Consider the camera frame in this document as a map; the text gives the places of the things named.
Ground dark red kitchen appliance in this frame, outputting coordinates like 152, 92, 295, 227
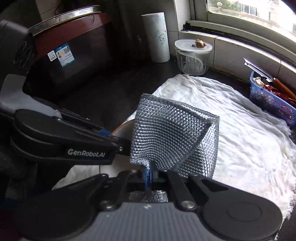
23, 5, 116, 105

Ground white fringed cloth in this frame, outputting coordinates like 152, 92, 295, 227
52, 74, 296, 220

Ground blue label sticker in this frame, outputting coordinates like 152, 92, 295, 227
55, 45, 75, 67

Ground blue plastic basket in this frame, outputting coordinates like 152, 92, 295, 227
249, 71, 296, 127

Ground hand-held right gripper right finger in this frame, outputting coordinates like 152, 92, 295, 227
150, 162, 232, 211

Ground glass jar with lid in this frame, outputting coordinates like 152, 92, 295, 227
174, 39, 213, 76

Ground white paper towel roll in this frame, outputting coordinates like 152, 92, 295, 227
142, 12, 170, 63

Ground serrated knife wooden handle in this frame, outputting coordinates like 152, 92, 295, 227
243, 57, 296, 100

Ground dried red chilies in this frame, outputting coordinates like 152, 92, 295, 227
264, 85, 296, 105

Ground white bowl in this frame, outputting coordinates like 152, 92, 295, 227
99, 120, 148, 179

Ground window frame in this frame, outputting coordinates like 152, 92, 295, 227
173, 0, 296, 50

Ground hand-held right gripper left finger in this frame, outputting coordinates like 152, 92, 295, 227
88, 162, 151, 211

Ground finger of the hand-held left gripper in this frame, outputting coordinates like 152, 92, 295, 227
102, 134, 131, 157
58, 108, 111, 137

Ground silver mesh dishcloth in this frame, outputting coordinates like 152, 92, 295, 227
129, 93, 220, 203

